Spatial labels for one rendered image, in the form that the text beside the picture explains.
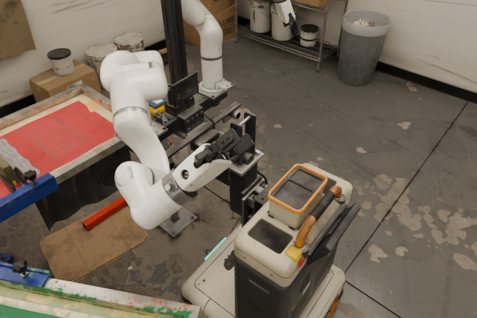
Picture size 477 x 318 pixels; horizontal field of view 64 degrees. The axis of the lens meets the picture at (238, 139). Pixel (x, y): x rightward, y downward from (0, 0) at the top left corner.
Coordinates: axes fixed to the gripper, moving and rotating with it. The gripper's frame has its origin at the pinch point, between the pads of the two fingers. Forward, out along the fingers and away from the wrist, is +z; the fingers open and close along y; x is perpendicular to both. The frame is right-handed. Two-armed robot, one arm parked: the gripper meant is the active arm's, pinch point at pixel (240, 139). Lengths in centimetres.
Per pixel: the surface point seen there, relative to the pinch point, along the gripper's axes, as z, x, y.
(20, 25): -138, -250, 165
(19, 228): -186, -81, 124
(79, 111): -78, -88, 82
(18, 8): -127, -256, 157
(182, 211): -99, -33, 169
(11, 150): -100, -77, 54
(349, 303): -36, 70, 158
